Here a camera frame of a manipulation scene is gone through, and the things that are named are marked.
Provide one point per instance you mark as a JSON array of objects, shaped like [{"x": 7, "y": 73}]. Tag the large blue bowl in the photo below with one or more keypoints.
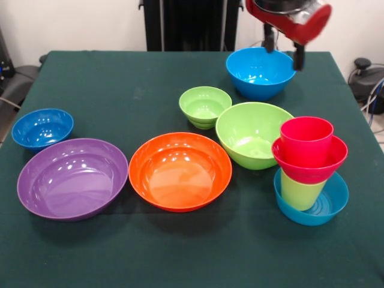
[{"x": 261, "y": 78}]

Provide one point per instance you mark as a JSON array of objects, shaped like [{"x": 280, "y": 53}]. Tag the small dark blue bowl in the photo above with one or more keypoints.
[{"x": 42, "y": 130}]

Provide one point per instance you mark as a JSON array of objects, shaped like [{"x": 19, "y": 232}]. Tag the pink bowl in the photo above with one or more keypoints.
[{"x": 309, "y": 174}]

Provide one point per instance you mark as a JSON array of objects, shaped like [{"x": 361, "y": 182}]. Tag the black pedestal leg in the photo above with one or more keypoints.
[
  {"x": 369, "y": 78},
  {"x": 24, "y": 81}
]

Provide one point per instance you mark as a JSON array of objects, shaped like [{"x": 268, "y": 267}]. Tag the green cup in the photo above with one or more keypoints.
[{"x": 300, "y": 195}]

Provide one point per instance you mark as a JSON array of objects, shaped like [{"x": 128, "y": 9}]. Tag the pink cup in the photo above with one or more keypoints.
[{"x": 306, "y": 147}]

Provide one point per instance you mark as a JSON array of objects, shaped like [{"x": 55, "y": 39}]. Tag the purple bowl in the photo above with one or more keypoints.
[{"x": 72, "y": 186}]

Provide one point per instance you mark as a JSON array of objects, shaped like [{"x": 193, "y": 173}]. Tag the large green bowl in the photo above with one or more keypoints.
[{"x": 246, "y": 141}]

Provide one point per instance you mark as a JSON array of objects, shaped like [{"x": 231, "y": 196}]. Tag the black equipment case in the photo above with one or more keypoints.
[{"x": 6, "y": 69}]

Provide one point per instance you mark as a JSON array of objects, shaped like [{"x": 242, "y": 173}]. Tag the light blue ribbed bowl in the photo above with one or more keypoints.
[{"x": 333, "y": 207}]

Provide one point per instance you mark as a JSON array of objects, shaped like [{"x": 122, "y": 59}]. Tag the orange bowl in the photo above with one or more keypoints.
[{"x": 180, "y": 180}]

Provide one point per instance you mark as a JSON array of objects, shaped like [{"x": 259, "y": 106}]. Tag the dark green tablecloth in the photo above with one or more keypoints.
[{"x": 192, "y": 255}]

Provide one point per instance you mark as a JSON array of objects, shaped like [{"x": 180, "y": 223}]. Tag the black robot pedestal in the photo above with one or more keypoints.
[{"x": 192, "y": 27}]

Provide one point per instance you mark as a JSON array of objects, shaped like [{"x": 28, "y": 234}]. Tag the small green bowl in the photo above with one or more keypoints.
[{"x": 204, "y": 106}]

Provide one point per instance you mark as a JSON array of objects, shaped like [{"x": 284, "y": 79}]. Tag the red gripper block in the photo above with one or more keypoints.
[{"x": 312, "y": 27}]

